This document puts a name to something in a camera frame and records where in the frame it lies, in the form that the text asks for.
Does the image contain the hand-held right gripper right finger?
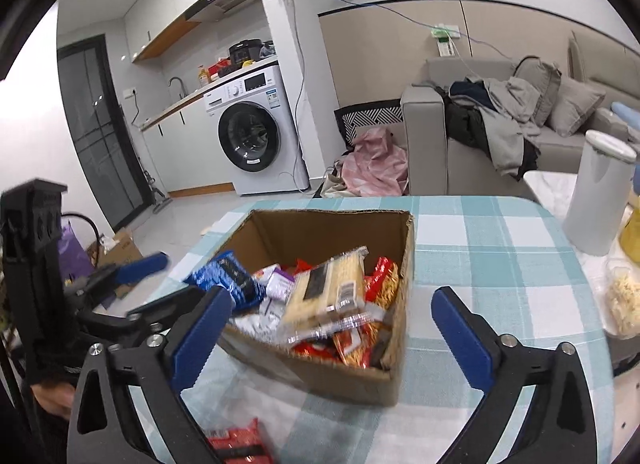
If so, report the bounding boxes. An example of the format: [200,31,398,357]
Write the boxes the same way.
[431,285,598,464]

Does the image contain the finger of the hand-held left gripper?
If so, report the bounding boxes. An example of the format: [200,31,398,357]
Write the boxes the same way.
[112,251,169,290]
[125,289,207,333]

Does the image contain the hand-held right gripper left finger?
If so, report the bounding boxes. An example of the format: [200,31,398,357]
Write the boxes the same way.
[67,285,235,464]

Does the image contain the blue snack packet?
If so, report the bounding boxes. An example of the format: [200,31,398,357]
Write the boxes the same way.
[184,250,266,315]

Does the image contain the white purple-edged snack packet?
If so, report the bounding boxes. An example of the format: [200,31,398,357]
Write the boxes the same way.
[252,264,297,303]

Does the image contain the white noodle-print snack packet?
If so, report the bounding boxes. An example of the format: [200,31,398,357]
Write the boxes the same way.
[332,257,401,371]

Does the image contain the small red snack packet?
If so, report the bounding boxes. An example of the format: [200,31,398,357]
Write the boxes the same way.
[291,338,342,361]

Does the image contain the brown cardboard box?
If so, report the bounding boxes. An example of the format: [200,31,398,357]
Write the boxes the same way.
[216,209,416,407]

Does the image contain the red black-label snack packet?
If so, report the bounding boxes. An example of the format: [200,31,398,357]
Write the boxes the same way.
[206,418,277,464]

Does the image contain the clear cracker packet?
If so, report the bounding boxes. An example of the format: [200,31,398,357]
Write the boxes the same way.
[280,247,372,341]

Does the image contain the clear bag of snacks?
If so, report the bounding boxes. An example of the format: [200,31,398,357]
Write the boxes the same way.
[602,254,640,341]

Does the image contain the person's left hand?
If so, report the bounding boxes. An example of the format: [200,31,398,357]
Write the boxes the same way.
[31,379,76,420]

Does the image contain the printed cardboard box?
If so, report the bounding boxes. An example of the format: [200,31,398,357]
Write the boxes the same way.
[95,228,147,296]

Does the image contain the purple bag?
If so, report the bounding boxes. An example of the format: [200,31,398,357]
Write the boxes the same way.
[57,221,96,281]

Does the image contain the floor mop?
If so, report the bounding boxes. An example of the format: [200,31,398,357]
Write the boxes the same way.
[142,169,174,215]

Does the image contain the green checked tablecloth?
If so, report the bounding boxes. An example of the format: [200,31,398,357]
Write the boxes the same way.
[135,194,617,464]

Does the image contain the white kitchen counter cabinet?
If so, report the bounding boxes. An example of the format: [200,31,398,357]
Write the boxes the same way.
[141,89,236,197]

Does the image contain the black glass door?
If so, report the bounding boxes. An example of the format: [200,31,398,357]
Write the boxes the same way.
[57,34,151,233]

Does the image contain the pink cloth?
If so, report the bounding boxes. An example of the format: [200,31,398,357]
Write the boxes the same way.
[334,127,410,197]

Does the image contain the white cylindrical container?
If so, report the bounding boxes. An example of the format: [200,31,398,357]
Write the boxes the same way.
[562,129,638,257]

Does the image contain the yellow plastic bag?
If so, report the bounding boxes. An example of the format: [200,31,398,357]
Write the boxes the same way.
[618,204,640,265]

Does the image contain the grey sofa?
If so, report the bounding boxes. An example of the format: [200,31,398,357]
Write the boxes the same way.
[400,32,640,197]

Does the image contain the white washing machine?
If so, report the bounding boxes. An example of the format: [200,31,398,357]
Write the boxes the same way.
[202,64,311,196]

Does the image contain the grey jacket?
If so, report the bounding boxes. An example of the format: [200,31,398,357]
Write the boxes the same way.
[482,77,544,180]

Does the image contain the dark clothes pile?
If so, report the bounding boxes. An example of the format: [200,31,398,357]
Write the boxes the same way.
[442,79,501,156]

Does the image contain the black rice cooker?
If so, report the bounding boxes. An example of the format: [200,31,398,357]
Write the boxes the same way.
[229,38,263,65]

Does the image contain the black patterned chair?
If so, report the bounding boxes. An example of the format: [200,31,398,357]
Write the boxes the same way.
[334,102,404,147]

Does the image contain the grey pillow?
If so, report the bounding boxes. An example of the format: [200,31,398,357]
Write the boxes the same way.
[515,57,563,125]
[547,77,608,138]

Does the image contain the black curved cable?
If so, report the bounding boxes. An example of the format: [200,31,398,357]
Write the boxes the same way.
[62,213,104,265]

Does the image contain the white wall cabinets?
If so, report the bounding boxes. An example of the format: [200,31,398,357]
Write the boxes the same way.
[122,0,211,64]

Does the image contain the white wall switch panel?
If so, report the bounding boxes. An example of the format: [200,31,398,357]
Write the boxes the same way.
[432,23,462,56]

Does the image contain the blue cable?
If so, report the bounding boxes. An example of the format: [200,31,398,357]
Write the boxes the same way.
[260,0,516,65]

